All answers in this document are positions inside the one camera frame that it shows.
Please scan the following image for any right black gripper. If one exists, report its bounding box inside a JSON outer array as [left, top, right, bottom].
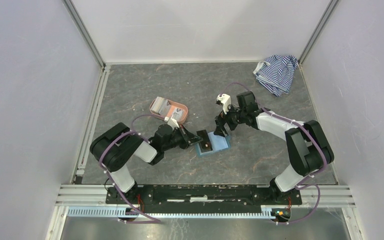
[[213, 101, 247, 138]]

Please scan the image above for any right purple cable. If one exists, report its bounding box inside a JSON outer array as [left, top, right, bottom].
[[223, 82, 328, 225]]

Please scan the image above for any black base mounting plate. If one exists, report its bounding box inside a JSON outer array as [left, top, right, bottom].
[[124, 184, 303, 214]]

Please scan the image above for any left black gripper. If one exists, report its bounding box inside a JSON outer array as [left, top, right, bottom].
[[162, 123, 203, 152]]

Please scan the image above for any white VIP card in tray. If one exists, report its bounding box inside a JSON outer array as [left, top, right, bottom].
[[171, 107, 185, 122]]

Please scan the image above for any stack of credit cards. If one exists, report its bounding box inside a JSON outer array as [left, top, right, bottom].
[[150, 96, 171, 117]]

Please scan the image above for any pink oval tray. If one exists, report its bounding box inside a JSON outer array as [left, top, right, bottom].
[[149, 99, 189, 124]]

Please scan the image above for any blue striped cloth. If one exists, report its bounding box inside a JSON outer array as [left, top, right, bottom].
[[252, 55, 299, 97]]

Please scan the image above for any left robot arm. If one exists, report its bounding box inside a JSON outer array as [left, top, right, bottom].
[[89, 122, 203, 204]]

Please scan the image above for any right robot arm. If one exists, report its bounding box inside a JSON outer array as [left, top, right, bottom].
[[214, 91, 335, 204]]

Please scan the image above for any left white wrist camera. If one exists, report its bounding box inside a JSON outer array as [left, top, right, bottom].
[[164, 116, 180, 130]]

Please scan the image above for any aluminium frame rail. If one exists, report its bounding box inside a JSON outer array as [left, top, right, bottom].
[[46, 184, 364, 240]]

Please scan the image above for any teal card holder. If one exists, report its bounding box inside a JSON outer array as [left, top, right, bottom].
[[195, 131, 231, 157]]

